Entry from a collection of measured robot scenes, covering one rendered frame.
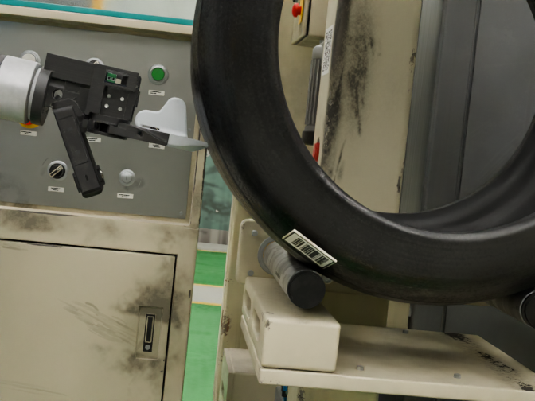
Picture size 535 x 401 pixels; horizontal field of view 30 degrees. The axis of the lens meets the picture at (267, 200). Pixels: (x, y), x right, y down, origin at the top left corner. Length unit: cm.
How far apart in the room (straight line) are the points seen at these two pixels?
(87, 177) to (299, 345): 32
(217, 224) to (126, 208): 862
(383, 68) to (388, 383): 54
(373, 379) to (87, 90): 48
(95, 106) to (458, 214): 55
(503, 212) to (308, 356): 42
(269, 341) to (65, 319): 79
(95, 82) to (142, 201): 75
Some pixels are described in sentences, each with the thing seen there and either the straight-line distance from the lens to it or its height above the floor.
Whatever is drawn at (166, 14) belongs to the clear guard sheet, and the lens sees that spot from 190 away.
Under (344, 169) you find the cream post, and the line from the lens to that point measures 153.
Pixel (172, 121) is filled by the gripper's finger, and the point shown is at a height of 108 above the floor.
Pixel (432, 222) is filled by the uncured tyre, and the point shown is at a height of 98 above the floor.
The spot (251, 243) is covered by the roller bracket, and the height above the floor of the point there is 91.
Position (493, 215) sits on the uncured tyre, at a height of 100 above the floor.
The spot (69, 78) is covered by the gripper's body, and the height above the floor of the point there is 112.
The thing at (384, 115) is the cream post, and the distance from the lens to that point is 154.
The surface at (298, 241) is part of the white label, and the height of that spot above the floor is 96.
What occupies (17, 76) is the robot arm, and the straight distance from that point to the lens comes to 120.
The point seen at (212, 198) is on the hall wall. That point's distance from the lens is 1051.
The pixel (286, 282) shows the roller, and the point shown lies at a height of 90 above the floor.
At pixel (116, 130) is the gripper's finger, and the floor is 106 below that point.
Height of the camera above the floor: 106
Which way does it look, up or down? 3 degrees down
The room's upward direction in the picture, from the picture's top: 6 degrees clockwise
